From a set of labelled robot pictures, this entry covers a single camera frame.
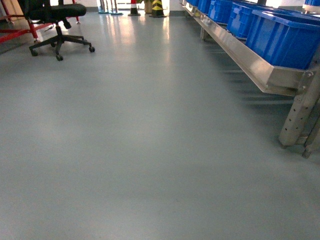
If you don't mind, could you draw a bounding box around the red white traffic cone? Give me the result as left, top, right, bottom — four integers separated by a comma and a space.
128, 0, 141, 17

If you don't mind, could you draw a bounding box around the yellow black traffic cone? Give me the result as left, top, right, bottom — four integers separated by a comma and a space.
149, 0, 167, 18

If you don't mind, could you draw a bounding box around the stainless steel rack frame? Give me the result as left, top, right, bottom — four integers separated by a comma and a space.
182, 0, 320, 159

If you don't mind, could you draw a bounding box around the red metal table frame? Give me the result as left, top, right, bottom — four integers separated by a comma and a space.
0, 0, 81, 45

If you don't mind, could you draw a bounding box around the large blue crate right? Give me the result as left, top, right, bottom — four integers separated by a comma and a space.
245, 10, 320, 70

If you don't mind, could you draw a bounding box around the black office chair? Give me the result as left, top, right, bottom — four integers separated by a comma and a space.
17, 0, 96, 62

